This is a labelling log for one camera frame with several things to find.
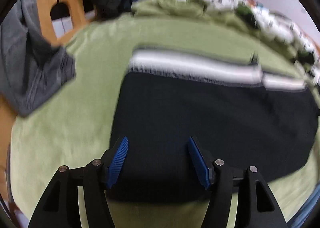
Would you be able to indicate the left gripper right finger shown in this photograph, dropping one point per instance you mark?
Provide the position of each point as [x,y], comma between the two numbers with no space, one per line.
[256,206]

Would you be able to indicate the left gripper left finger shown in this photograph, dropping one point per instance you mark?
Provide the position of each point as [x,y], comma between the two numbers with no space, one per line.
[59,206]

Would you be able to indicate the black sweatpants with white stripe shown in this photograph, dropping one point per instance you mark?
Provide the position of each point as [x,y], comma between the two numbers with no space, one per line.
[238,112]

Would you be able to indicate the green plush bed blanket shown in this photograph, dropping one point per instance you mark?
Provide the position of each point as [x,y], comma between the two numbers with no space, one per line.
[73,127]

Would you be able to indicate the grey jeans on footboard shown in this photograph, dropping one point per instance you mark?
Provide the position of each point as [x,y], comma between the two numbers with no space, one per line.
[32,69]

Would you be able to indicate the white floral duvet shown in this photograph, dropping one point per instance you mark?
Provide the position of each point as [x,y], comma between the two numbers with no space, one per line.
[275,29]

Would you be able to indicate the green folded blanket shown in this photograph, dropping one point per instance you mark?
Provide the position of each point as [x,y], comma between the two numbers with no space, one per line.
[205,10]

